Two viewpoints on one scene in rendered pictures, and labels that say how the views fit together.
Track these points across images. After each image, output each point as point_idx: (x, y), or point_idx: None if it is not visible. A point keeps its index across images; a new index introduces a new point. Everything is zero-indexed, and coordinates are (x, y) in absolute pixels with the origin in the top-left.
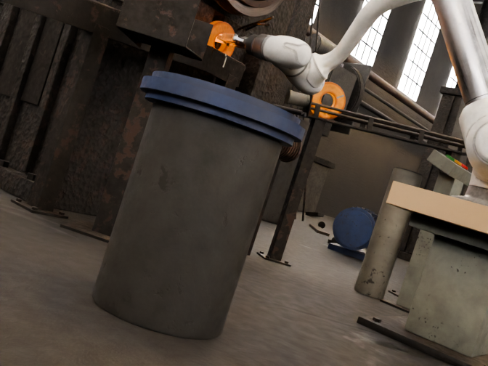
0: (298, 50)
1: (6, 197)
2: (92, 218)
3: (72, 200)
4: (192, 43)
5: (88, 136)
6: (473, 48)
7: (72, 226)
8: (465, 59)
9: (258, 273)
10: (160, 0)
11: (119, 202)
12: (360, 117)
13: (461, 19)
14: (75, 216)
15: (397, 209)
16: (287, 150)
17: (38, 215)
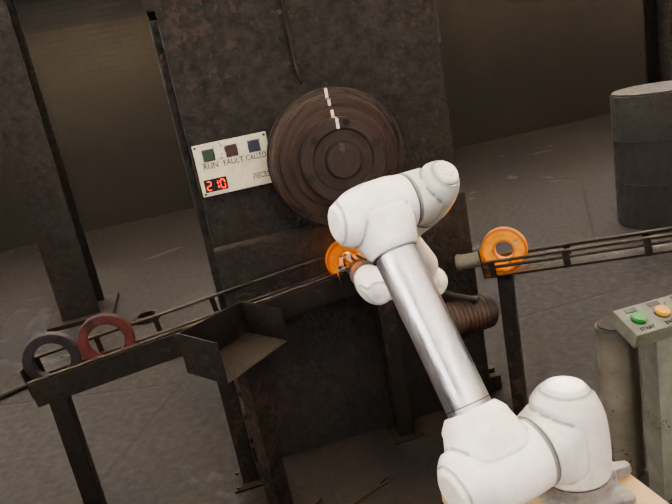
0: (369, 294)
1: (235, 466)
2: (306, 459)
3: (288, 447)
4: (275, 328)
5: (270, 398)
6: (424, 353)
7: None
8: (424, 366)
9: (442, 502)
10: (197, 348)
11: (273, 487)
12: (559, 246)
13: (405, 318)
14: (286, 468)
15: (610, 378)
16: (474, 325)
17: (239, 496)
